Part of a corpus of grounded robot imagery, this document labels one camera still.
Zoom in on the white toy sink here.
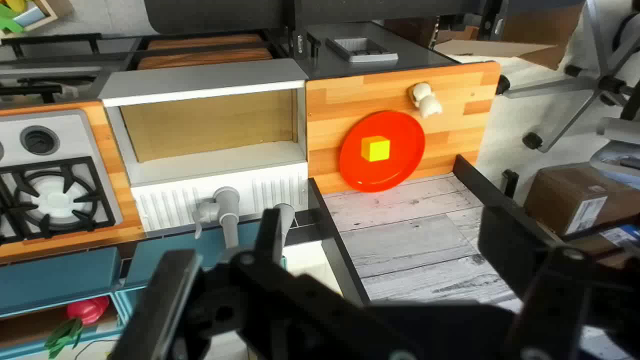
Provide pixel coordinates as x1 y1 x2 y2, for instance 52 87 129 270
99 60 309 232

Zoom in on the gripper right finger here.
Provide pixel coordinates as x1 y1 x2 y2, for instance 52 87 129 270
477 206 640 360

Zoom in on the stove knob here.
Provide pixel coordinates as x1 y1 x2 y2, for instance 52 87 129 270
19 125 61 156

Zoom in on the wooden box of toys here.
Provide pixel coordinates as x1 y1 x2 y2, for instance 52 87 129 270
0 0 59 39

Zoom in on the toy kitchen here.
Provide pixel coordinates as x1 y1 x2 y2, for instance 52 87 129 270
0 59 502 360

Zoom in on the red toy pepper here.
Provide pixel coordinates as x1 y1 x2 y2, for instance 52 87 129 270
66 295 111 326

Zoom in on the black toy burner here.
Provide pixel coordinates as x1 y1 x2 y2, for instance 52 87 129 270
0 156 117 246

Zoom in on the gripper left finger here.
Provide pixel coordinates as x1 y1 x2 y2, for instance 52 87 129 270
107 207 416 360

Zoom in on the yellow block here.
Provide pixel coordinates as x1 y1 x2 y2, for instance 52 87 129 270
360 135 391 163

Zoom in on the open cardboard box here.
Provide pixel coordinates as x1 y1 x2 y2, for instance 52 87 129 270
432 0 586 71

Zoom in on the grey tray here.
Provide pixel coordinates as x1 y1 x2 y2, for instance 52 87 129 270
325 37 400 64

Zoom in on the cardboard box with label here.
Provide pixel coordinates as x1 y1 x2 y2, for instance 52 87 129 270
522 164 640 237

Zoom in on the office chair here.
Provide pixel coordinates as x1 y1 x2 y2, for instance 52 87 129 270
495 0 640 153

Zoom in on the orange plate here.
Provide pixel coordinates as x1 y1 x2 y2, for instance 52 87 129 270
338 110 426 194

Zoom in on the grey toy tap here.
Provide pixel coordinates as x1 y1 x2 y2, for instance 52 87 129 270
192 186 297 251

